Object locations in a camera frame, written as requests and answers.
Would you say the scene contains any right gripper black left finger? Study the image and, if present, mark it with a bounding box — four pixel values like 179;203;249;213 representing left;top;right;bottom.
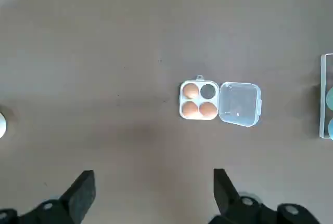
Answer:
0;169;96;224

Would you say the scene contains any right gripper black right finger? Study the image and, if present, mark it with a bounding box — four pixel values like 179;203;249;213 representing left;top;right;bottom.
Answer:
208;168;324;224

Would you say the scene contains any white bowl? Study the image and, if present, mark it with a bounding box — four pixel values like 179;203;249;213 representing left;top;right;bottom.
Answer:
0;111;8;139

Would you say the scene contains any brown egg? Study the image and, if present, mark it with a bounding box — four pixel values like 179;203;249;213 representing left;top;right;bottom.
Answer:
181;101;198;117
183;83;198;98
199;101;218;118

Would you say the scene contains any clear plastic egg carton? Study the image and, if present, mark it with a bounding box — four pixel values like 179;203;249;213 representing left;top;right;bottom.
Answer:
178;74;262;127

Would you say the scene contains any clear cup rack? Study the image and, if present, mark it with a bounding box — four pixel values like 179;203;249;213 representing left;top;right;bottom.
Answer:
318;53;333;140

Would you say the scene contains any teal green cup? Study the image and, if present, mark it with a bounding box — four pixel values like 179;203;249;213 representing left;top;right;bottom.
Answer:
326;87;333;110

